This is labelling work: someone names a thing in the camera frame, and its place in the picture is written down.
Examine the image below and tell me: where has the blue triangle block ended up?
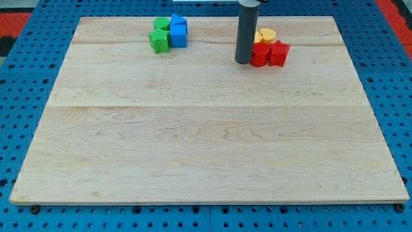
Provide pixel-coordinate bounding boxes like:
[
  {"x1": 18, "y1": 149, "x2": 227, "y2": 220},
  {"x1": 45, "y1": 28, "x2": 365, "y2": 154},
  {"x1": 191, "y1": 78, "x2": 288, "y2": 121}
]
[{"x1": 170, "y1": 14, "x2": 187, "y2": 30}]

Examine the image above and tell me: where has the blue cube block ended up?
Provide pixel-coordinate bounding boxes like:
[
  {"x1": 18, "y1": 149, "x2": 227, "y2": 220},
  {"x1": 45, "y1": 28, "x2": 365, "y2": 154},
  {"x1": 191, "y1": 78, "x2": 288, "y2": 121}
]
[{"x1": 170, "y1": 24, "x2": 187, "y2": 48}]

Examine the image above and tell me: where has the wooden board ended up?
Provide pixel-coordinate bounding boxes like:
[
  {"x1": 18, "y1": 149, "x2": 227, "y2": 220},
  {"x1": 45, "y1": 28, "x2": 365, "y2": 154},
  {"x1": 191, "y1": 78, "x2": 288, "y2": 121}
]
[{"x1": 10, "y1": 16, "x2": 409, "y2": 206}]

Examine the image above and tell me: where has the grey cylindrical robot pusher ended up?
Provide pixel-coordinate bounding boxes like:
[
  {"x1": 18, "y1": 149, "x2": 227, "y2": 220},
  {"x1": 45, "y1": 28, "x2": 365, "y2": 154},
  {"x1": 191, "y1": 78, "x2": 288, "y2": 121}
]
[{"x1": 235, "y1": 0, "x2": 261, "y2": 64}]

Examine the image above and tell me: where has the red star block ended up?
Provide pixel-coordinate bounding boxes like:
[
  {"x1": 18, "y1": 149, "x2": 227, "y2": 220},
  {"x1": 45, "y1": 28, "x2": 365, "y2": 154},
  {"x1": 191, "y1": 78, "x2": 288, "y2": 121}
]
[{"x1": 268, "y1": 40, "x2": 290, "y2": 67}]

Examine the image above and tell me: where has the yellow heart block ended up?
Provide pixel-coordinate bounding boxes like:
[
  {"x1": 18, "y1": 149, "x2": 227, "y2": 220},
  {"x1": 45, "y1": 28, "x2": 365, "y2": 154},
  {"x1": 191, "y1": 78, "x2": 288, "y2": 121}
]
[{"x1": 259, "y1": 28, "x2": 277, "y2": 44}]

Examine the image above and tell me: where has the red cylinder block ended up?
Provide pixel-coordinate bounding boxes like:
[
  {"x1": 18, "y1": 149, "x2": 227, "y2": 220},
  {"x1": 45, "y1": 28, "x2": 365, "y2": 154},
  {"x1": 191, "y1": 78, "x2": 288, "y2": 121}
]
[{"x1": 250, "y1": 43, "x2": 270, "y2": 67}]

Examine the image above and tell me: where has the green cylinder block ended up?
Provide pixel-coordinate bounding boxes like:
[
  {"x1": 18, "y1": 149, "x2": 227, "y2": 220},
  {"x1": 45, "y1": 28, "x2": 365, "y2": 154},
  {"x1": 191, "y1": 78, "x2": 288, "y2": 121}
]
[{"x1": 153, "y1": 17, "x2": 170, "y2": 30}]

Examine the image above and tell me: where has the yellow block behind pusher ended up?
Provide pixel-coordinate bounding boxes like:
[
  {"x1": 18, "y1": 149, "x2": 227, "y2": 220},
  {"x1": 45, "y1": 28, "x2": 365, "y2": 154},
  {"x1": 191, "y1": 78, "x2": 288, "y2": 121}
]
[{"x1": 254, "y1": 32, "x2": 263, "y2": 43}]

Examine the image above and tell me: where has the green star block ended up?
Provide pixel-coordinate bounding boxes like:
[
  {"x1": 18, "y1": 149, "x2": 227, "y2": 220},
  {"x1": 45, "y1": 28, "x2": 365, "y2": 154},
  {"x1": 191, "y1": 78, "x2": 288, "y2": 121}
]
[{"x1": 149, "y1": 28, "x2": 170, "y2": 53}]

